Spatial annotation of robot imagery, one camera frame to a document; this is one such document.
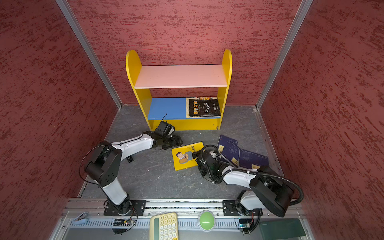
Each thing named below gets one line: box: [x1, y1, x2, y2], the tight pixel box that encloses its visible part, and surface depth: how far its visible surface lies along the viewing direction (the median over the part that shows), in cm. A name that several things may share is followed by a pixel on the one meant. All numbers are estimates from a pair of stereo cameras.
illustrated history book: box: [186, 96, 218, 102], surface depth 109 cm
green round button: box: [197, 210, 216, 232], surface depth 71 cm
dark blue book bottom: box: [221, 142, 240, 167], surface depth 94 cm
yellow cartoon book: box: [171, 141, 205, 171], surface depth 94 cm
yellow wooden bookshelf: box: [126, 49, 233, 131], surface depth 90 cm
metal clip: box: [73, 211, 89, 221], surface depth 71 cm
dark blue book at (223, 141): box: [217, 134, 238, 154], surface depth 101 cm
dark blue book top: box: [238, 148, 269, 170], surface depth 92 cm
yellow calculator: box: [149, 212, 179, 240], surface depth 68 cm
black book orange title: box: [189, 99, 221, 118], surface depth 99 cm
